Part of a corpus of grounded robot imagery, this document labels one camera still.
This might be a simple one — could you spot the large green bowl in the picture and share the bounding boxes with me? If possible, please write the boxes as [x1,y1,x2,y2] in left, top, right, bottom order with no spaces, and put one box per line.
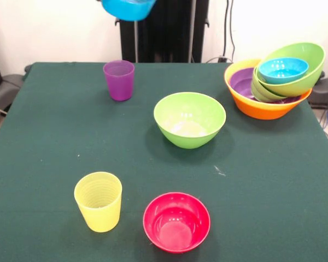
[153,92,227,150]
[254,42,326,97]

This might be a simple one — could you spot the purple cup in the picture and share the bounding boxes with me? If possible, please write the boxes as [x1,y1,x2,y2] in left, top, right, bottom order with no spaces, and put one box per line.
[103,59,135,102]

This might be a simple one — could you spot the purple bowl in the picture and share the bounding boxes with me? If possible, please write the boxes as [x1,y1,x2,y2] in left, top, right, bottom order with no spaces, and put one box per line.
[229,67,302,105]

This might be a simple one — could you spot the large orange bowl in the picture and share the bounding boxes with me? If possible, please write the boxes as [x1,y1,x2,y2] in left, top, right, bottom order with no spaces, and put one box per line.
[224,58,313,120]

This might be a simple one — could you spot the small green bowl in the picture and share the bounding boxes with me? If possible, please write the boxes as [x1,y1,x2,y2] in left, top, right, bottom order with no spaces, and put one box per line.
[250,67,288,103]

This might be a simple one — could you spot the blue bowl with ribbed bottom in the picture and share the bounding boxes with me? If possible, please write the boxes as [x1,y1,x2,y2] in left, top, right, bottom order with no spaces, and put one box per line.
[101,0,157,22]

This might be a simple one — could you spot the small light blue bowl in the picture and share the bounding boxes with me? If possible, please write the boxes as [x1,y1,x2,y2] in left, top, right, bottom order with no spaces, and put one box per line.
[258,57,309,85]

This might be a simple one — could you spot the red bowl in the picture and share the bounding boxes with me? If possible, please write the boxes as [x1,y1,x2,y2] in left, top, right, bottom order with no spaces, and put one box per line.
[143,192,212,254]

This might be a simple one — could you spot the yellow ribbed cup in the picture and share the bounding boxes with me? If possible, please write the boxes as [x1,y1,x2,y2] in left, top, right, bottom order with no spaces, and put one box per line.
[74,171,123,233]

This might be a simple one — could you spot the dark green tablecloth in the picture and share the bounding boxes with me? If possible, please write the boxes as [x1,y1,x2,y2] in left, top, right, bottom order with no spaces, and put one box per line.
[0,62,328,262]

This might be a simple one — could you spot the grey chair base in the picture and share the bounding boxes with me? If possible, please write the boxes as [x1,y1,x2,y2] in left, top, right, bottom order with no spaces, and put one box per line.
[0,73,25,117]

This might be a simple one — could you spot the grey cable with plug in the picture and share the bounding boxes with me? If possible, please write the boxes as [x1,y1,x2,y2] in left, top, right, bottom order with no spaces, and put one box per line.
[206,56,233,64]

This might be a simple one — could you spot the black hanging cable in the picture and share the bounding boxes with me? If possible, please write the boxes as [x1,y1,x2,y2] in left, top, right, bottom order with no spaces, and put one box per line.
[222,0,236,57]

